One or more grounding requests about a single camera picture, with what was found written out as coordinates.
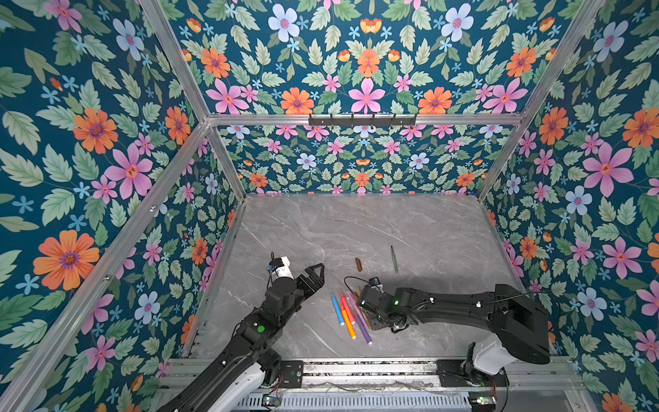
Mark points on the black hook bar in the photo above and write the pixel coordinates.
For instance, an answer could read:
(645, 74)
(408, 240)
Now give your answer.
(350, 120)

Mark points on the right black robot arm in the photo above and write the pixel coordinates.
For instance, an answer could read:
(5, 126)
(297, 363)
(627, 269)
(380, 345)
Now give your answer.
(517, 325)

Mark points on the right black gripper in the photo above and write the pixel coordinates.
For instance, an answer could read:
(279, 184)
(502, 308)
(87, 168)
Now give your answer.
(374, 326)

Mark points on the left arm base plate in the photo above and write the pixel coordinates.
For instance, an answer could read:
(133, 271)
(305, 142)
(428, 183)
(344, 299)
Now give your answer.
(286, 374)

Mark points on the blue marker pen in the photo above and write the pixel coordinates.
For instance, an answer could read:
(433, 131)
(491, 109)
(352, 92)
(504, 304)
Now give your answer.
(337, 310)

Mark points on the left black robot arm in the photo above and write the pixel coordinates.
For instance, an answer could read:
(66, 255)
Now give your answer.
(249, 361)

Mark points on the dark green brown marker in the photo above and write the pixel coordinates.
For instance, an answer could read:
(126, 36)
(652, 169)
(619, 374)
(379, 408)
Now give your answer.
(394, 260)

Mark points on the red marker pen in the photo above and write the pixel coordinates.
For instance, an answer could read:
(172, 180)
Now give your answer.
(346, 308)

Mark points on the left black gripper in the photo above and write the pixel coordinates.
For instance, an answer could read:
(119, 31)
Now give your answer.
(305, 281)

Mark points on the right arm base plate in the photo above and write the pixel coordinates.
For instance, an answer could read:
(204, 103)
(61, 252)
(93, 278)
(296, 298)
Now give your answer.
(452, 373)

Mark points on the orange marker pen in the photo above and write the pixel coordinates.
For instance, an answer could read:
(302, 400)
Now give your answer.
(348, 324)

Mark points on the purple marker pen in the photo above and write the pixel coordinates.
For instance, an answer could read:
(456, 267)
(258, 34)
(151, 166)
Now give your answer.
(362, 326)

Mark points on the aluminium front rail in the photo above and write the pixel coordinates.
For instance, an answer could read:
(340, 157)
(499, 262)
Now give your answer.
(434, 373)

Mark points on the white vented cable duct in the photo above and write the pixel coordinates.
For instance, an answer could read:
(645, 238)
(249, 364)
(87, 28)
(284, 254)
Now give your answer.
(350, 401)

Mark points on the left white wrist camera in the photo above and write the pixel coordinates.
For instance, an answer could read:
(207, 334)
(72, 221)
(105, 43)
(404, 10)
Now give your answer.
(279, 267)

